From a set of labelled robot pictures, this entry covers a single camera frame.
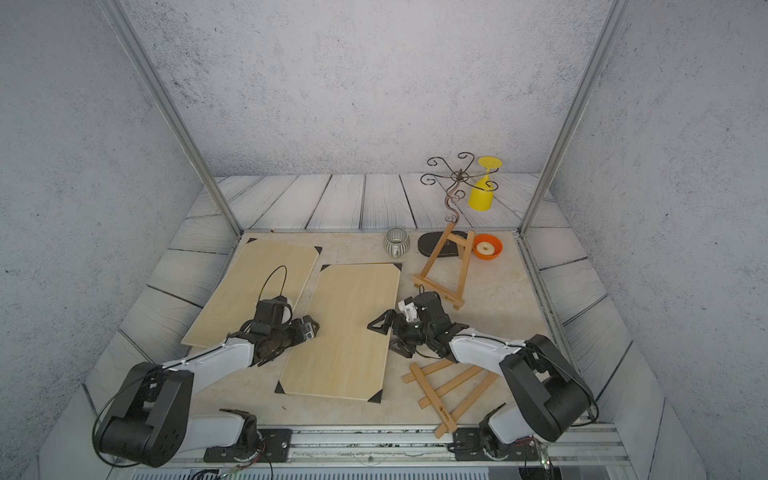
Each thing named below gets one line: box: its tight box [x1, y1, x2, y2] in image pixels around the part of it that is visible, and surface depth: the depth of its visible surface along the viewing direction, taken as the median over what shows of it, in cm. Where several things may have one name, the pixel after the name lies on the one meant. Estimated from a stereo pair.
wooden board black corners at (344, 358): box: [274, 262, 402, 404], surface depth 87 cm
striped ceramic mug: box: [383, 227, 410, 260], surface depth 110 cm
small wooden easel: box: [412, 221, 475, 310], surface depth 97 cm
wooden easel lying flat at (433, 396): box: [401, 359, 500, 439], surface depth 82 cm
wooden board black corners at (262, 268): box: [181, 238, 323, 347], surface depth 107 cm
